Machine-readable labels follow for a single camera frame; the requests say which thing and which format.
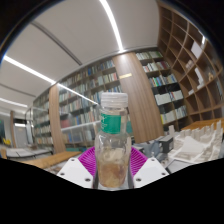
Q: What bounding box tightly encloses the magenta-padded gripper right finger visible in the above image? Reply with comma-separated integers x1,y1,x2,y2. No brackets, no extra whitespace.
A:
127,146,170,190

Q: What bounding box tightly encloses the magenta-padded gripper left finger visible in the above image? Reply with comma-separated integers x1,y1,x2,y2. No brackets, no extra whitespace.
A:
56,146,100,190

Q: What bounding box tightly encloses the clear plastic bottle green label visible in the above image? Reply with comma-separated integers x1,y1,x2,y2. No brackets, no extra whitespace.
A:
94,92,133,191

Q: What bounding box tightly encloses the dark grey building model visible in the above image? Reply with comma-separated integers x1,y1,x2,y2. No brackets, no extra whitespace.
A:
139,133,175,158

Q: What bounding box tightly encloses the glass-fronted bookshelf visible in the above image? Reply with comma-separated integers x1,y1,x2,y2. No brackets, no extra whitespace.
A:
31,89,55,148

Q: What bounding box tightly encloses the wide bookshelf full of books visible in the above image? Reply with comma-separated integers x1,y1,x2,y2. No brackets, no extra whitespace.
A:
58,58,125,150

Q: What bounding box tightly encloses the narrow bookshelf full of books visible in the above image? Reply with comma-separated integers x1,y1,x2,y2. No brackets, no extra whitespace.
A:
134,49,190,132

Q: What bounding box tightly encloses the wooden cubby shelf unit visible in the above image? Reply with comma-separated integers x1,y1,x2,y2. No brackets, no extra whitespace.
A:
156,0,224,127

